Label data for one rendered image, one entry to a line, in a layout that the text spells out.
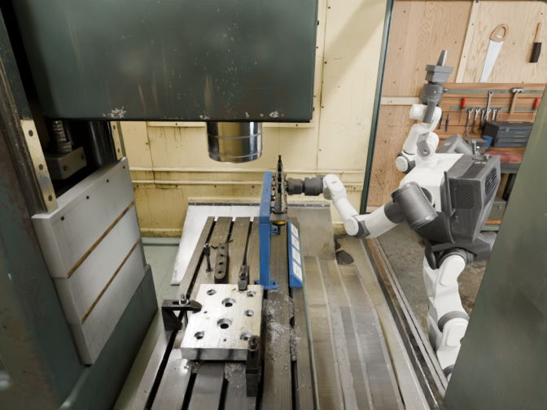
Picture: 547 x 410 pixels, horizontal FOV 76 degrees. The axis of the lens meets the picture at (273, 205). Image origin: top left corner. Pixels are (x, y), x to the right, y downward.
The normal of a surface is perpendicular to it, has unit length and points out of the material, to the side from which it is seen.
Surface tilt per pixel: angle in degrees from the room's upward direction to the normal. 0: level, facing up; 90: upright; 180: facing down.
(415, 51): 90
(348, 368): 8
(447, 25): 90
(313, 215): 24
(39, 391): 90
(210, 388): 0
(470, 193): 102
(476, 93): 90
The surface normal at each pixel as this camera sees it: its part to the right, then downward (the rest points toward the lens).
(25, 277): 1.00, 0.01
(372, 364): 0.00, -0.83
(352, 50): -0.02, 0.44
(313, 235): 0.00, -0.65
